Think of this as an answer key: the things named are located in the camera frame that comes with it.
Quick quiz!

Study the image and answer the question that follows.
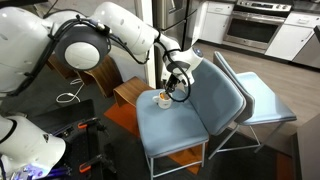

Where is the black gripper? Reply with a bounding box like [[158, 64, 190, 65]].
[[164, 73, 182, 97]]

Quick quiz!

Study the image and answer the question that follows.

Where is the white printed mug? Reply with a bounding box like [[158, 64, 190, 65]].
[[151, 89, 174, 110]]

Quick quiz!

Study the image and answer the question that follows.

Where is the blue padded chair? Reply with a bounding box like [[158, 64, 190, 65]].
[[135, 57, 248, 179], [213, 50, 298, 160]]

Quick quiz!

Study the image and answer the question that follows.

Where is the curved wooden stool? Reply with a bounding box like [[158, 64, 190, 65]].
[[75, 54, 125, 98], [113, 76, 155, 108], [45, 54, 78, 80]]

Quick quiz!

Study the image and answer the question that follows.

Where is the stainless steel refrigerator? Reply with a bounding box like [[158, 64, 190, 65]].
[[152, 0, 202, 89]]

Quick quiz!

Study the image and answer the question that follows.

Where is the narrow white kitchen cabinet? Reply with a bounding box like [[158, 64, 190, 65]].
[[191, 0, 235, 46]]

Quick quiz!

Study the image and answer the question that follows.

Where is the orange black clamp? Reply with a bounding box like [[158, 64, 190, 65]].
[[76, 116, 108, 135], [78, 152, 116, 175]]

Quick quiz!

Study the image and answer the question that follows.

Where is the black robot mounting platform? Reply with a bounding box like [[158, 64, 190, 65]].
[[26, 99, 118, 180]]

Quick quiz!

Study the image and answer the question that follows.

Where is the stainless steel oven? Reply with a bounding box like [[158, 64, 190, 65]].
[[222, 0, 293, 51]]

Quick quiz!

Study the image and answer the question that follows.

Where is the wide white kitchen cabinet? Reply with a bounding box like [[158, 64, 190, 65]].
[[264, 12, 320, 62]]

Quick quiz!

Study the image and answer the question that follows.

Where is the stainless steel dishwasher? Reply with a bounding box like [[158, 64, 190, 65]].
[[292, 25, 320, 70]]

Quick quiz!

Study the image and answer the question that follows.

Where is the white cable loop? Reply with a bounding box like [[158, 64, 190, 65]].
[[55, 78, 85, 104]]

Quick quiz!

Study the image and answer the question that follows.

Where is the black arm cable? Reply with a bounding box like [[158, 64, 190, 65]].
[[6, 14, 192, 103]]

